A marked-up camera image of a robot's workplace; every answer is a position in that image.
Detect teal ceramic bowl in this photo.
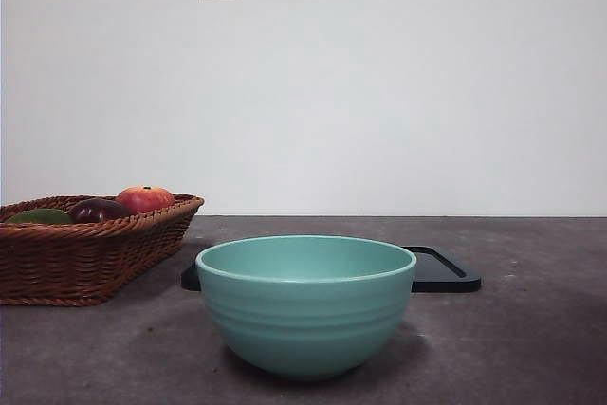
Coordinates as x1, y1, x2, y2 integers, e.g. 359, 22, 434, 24
194, 234, 418, 381

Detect green avocado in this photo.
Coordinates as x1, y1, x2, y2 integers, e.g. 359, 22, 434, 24
3, 208, 75, 225

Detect red yellow apple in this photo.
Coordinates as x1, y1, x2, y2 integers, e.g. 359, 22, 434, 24
116, 185, 175, 212

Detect black rectangular tray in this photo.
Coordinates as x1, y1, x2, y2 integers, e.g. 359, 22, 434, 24
180, 245, 483, 294

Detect dark red plum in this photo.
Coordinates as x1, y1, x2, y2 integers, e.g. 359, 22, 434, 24
68, 197, 132, 225

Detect brown wicker basket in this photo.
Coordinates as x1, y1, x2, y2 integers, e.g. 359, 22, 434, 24
0, 193, 206, 307

